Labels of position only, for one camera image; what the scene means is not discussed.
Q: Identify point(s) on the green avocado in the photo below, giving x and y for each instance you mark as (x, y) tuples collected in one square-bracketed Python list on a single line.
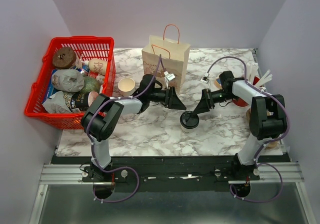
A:
[(90, 84)]

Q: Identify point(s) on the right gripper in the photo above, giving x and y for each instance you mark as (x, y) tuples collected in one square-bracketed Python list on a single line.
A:
[(206, 102)]

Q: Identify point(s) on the grey crumpled bag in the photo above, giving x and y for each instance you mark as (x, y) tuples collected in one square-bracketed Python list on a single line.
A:
[(69, 80)]

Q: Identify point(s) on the black food cup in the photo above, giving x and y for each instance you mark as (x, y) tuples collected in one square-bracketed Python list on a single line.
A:
[(81, 101)]

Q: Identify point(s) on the red plastic basket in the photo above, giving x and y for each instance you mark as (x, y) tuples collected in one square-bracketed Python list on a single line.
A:
[(87, 47)]

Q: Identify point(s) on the blue orange card box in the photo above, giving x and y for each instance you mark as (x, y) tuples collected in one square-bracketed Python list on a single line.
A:
[(218, 84)]

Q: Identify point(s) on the black coffee cup lid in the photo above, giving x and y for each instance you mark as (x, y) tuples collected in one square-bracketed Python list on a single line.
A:
[(189, 120)]

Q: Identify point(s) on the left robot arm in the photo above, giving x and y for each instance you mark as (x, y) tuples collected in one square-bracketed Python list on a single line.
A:
[(101, 118)]

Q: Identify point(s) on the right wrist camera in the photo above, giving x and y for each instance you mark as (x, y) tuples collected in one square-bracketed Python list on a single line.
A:
[(205, 79)]

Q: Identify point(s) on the white wrapped straws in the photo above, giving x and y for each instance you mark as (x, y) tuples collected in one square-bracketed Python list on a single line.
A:
[(253, 77)]

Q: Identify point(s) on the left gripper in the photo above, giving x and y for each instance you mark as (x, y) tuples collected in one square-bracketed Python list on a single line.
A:
[(171, 100)]

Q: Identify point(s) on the beige printed bottle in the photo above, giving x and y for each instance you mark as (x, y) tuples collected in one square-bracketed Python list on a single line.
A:
[(97, 65)]

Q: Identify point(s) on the white paper coffee cup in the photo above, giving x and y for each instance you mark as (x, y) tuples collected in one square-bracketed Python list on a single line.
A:
[(188, 130)]

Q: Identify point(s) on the red straw cup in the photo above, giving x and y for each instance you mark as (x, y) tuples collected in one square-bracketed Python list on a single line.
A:
[(250, 83)]

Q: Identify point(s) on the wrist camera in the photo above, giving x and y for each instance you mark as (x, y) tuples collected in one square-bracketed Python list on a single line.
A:
[(168, 77), (205, 79)]

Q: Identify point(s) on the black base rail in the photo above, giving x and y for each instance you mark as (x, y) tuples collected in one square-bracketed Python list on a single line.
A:
[(176, 173)]

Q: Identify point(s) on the blue flat package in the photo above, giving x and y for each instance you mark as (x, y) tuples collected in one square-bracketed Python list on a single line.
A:
[(50, 88)]

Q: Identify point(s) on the paper takeout bag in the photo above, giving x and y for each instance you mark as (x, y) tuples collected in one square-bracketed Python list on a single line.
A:
[(162, 55)]

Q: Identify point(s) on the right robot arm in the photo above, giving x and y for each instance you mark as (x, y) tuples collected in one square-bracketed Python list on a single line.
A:
[(267, 120)]

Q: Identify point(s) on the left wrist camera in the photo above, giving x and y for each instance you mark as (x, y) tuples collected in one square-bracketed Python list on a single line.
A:
[(168, 77)]

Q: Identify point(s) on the silver snack bag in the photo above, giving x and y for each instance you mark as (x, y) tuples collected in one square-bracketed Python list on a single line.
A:
[(58, 102)]

